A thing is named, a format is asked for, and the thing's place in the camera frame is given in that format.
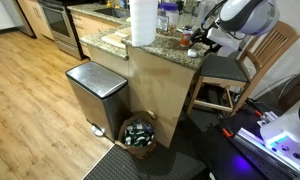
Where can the orange clamp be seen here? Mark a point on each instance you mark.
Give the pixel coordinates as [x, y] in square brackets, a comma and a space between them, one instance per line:
[227, 132]

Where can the light wood counter cabinet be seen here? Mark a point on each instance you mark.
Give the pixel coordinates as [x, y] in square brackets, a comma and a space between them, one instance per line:
[156, 93]

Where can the plastic jar with purple lid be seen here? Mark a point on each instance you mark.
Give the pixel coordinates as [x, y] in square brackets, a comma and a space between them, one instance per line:
[168, 18]

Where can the wooden chair with grey seat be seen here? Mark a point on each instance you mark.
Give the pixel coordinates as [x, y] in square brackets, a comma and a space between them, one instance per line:
[223, 68]

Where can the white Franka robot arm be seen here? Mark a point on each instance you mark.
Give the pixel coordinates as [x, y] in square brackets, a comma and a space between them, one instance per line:
[250, 13]

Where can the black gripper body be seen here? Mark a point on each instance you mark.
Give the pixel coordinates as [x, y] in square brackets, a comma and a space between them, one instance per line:
[203, 37]

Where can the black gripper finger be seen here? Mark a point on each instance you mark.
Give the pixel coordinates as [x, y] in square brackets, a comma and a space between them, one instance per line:
[212, 49]
[193, 36]

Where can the stainless steel refrigerator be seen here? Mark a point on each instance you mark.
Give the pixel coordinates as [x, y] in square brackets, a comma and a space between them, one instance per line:
[18, 16]

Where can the dark dotted floor mat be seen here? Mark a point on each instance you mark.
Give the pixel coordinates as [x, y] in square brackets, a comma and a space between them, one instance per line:
[163, 163]

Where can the metal robot mounting plate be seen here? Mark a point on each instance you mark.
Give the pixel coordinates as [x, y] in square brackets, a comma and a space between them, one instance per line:
[253, 140]

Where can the brown paper bag of recyclables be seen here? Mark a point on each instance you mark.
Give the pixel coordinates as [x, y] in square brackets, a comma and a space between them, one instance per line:
[138, 135]

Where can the kitchen sink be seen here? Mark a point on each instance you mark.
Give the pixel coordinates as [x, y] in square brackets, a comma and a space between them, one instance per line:
[113, 12]

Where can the stainless steel oven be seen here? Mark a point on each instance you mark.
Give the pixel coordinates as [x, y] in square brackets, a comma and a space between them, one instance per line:
[60, 23]

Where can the white paper towel roll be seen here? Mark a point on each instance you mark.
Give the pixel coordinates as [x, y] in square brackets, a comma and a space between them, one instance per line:
[143, 23]

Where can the light wooden cutting board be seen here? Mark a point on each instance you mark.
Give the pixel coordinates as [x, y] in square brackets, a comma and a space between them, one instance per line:
[116, 38]

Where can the clear plastic cup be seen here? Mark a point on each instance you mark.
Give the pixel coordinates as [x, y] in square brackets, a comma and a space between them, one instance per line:
[203, 10]

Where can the orange label pill bottle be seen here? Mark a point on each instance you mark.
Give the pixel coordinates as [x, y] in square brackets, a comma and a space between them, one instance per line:
[185, 37]

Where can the stainless steel trash can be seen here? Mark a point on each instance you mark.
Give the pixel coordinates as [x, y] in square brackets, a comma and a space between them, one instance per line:
[96, 90]

